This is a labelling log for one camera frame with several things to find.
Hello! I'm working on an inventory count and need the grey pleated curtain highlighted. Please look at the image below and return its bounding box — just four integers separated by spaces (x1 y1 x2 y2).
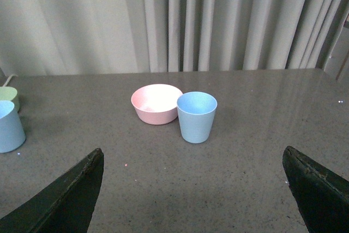
1 0 348 76

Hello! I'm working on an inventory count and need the pink bowl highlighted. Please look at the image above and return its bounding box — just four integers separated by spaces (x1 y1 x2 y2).
131 83 183 125

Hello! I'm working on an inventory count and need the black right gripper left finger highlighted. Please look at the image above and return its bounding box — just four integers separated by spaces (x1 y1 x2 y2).
1 148 104 232

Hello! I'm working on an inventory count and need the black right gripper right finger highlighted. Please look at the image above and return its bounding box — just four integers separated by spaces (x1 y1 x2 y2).
282 146 348 232

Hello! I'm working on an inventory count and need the white cable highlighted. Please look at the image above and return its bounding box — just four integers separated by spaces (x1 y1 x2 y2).
2 74 18 87

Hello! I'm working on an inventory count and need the light blue cup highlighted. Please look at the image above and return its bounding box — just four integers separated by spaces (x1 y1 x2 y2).
0 100 26 153
177 91 218 144

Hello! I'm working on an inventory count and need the light green cup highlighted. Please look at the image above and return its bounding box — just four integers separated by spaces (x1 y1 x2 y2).
0 86 20 112

